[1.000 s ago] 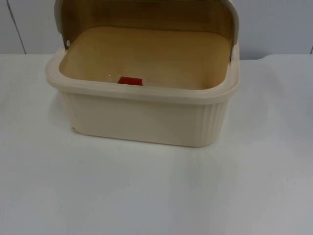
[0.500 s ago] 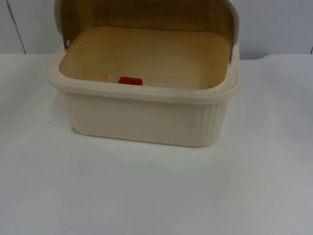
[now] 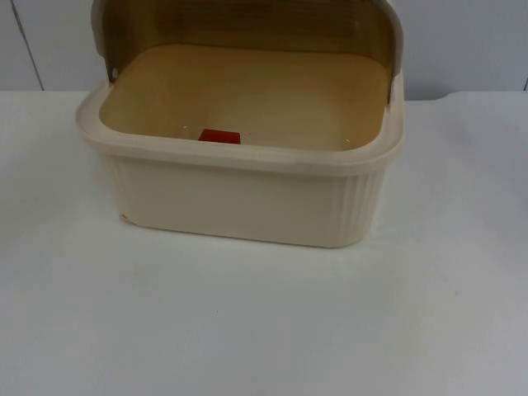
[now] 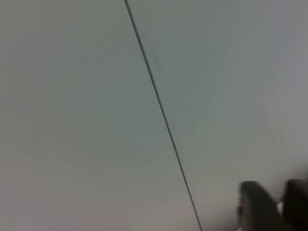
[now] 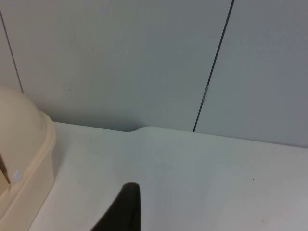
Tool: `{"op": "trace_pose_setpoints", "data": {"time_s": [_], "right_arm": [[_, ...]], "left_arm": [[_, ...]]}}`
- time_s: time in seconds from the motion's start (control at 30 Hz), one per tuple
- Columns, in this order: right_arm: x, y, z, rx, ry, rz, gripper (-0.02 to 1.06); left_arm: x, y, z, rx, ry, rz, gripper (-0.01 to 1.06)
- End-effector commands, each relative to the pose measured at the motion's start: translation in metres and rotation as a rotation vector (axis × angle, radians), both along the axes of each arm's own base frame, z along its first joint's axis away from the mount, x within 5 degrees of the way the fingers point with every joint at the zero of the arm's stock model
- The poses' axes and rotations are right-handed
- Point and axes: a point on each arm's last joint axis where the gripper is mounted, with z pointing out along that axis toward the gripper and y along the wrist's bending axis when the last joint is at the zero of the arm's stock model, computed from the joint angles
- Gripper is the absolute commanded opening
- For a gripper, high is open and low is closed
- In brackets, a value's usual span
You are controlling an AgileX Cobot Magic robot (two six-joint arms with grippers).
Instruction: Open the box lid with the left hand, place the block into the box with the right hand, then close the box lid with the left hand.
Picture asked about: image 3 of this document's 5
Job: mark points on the cream box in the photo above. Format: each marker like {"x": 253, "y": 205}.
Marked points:
{"x": 247, "y": 198}

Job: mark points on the red block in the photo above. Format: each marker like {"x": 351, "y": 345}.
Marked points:
{"x": 219, "y": 136}

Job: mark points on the cream lid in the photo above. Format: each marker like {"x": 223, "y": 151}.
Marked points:
{"x": 247, "y": 24}

